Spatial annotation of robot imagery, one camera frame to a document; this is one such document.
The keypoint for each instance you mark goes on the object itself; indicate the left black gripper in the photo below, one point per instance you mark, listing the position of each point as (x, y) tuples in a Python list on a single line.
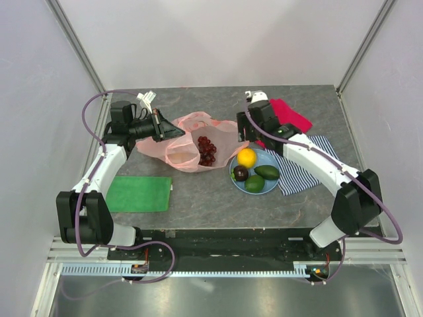
[(170, 131)]

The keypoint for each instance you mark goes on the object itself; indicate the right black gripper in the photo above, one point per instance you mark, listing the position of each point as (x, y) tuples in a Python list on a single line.
[(244, 120)]

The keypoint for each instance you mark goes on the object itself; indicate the yellow lemon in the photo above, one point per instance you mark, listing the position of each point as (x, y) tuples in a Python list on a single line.
[(247, 157)]

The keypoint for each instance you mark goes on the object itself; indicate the pink plastic bag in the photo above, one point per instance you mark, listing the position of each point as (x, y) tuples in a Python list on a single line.
[(223, 134)]

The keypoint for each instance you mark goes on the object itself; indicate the purple grape bunch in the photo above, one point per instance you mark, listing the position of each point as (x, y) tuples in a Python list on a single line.
[(207, 151)]

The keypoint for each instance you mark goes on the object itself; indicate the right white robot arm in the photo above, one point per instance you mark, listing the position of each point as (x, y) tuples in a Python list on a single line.
[(357, 195)]

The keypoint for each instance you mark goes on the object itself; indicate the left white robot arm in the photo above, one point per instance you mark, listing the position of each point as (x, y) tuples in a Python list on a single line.
[(83, 215)]

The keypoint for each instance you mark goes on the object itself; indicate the light blue plate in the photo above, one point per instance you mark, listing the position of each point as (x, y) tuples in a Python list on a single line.
[(263, 158)]

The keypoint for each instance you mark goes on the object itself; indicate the dark mangosteen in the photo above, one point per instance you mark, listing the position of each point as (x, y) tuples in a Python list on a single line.
[(240, 173)]

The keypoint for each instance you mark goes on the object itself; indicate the green avocado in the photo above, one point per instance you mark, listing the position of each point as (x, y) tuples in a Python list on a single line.
[(267, 172)]

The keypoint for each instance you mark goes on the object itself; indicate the green lime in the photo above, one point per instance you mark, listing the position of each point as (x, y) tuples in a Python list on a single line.
[(254, 184)]

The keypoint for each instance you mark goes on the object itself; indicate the red folded t-shirt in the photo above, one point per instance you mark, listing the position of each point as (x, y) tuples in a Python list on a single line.
[(291, 114)]

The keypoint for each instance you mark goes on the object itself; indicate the blue white striped cloth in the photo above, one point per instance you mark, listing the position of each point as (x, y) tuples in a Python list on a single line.
[(295, 179)]

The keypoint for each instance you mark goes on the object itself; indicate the green towel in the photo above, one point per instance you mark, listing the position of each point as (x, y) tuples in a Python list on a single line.
[(139, 194)]

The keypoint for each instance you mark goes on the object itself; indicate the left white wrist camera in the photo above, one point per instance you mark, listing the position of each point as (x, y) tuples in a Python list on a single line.
[(146, 99)]

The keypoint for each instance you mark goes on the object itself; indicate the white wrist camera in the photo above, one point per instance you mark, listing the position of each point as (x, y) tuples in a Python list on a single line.
[(146, 99), (255, 96)]

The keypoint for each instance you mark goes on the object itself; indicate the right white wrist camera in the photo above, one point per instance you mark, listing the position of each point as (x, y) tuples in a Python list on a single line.
[(255, 96)]

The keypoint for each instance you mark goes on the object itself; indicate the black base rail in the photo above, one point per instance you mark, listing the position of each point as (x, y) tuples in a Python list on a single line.
[(292, 244)]

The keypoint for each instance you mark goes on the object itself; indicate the white slotted cable duct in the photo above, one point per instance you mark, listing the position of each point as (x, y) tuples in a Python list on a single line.
[(132, 270)]

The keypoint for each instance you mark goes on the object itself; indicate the left aluminium frame post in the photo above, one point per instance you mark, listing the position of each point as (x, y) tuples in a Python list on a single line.
[(73, 39)]

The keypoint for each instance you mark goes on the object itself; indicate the aluminium frame post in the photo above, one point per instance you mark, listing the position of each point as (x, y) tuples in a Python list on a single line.
[(370, 36), (73, 39)]

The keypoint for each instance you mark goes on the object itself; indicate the right aluminium frame post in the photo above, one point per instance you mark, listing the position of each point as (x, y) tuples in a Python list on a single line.
[(370, 36)]

